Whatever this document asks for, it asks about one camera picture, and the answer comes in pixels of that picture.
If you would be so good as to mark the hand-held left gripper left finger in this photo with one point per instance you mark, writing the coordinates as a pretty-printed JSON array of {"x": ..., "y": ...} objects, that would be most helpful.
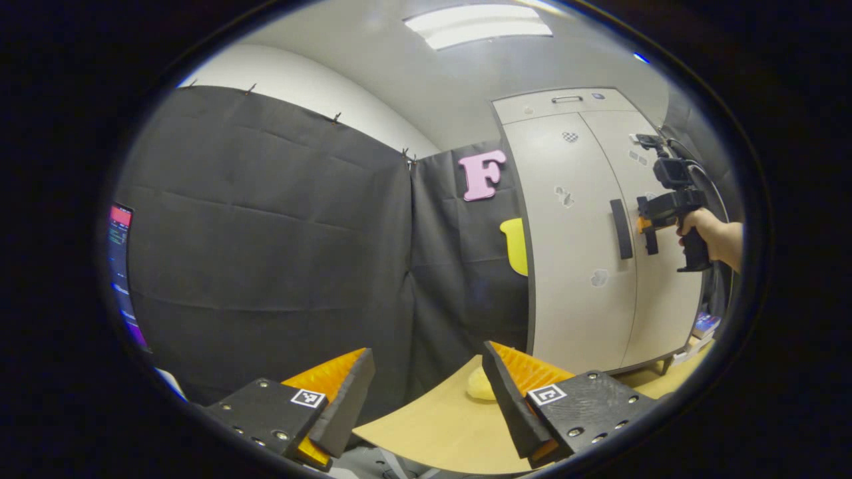
[{"x": 349, "y": 406}]

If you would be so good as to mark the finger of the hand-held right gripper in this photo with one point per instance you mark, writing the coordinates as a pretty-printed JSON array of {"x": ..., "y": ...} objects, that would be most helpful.
[{"x": 644, "y": 224}]

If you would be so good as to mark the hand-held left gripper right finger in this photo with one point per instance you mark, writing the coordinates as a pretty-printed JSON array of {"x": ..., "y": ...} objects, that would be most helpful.
[{"x": 509, "y": 406}]

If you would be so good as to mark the grey shoe cabinet door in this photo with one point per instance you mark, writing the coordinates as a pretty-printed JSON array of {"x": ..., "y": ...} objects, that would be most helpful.
[
  {"x": 566, "y": 279},
  {"x": 665, "y": 313}
]

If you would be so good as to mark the grey double-door shoe cabinet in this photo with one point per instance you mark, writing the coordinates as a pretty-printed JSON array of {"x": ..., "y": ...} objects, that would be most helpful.
[{"x": 532, "y": 110}]

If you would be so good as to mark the yellow smiling plush toy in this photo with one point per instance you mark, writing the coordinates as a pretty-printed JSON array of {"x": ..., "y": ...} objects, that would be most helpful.
[{"x": 479, "y": 386}]

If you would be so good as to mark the blue book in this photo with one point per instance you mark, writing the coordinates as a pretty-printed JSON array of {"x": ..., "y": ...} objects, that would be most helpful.
[{"x": 705, "y": 326}]

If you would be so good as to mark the stack of white books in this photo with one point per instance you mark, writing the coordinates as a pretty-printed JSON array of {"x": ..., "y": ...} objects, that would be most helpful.
[{"x": 692, "y": 349}]

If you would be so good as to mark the black backdrop cloth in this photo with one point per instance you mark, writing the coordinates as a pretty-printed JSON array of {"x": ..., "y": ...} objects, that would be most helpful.
[{"x": 266, "y": 266}]

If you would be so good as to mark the large ceiling light panel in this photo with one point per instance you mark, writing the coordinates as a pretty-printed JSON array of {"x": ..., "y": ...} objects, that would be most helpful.
[{"x": 479, "y": 26}]

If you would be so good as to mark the computer monitor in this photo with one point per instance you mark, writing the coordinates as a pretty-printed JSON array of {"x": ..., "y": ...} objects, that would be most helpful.
[{"x": 120, "y": 233}]

